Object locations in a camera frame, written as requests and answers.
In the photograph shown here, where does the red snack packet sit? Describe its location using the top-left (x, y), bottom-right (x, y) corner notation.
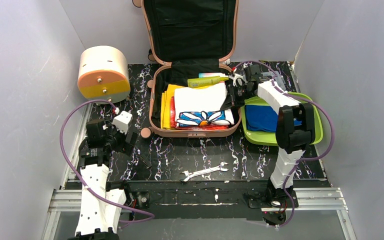
top-left (161, 103), bottom-right (235, 131)

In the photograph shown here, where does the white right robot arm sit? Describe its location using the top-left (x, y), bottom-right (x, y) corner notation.
top-left (228, 65), bottom-right (316, 190)

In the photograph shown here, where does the aluminium frame rail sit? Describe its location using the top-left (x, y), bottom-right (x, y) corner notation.
top-left (41, 102), bottom-right (137, 240)

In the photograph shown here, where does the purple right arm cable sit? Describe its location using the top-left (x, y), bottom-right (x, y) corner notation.
top-left (233, 60), bottom-right (336, 229)

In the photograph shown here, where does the silver open-end wrench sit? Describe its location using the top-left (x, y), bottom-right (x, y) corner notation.
top-left (181, 162), bottom-right (229, 182)

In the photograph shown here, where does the clear plastic screw box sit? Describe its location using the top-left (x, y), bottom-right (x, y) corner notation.
top-left (262, 71), bottom-right (286, 91)

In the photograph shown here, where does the yellow snack packet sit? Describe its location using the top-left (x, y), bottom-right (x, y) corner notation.
top-left (160, 84), bottom-right (211, 130)

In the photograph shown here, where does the pink hard-shell suitcase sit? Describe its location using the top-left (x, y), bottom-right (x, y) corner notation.
top-left (134, 0), bottom-right (241, 138)

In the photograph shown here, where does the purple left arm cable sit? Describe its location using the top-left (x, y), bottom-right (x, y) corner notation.
top-left (58, 99), bottom-right (156, 229)

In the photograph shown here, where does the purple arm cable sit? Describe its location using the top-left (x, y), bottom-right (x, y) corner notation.
top-left (58, 99), bottom-right (156, 229)
top-left (233, 60), bottom-right (336, 229)

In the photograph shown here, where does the white printed garment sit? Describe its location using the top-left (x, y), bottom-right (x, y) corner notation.
top-left (173, 82), bottom-right (235, 125)

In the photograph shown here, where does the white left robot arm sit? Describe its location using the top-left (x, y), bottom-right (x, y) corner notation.
top-left (73, 115), bottom-right (138, 240)

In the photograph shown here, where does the teal pink tube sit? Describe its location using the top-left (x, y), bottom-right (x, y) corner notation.
top-left (198, 72), bottom-right (228, 78)

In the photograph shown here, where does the cream cylindrical drum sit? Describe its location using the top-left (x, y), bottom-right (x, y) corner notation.
top-left (77, 45), bottom-right (131, 103)

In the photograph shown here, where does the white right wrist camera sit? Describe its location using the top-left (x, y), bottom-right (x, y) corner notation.
top-left (228, 67), bottom-right (247, 87)

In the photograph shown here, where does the black spring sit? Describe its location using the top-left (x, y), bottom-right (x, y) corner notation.
top-left (138, 155), bottom-right (152, 169)

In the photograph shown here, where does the blue cloth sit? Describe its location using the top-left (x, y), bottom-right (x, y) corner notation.
top-left (244, 104), bottom-right (304, 133)

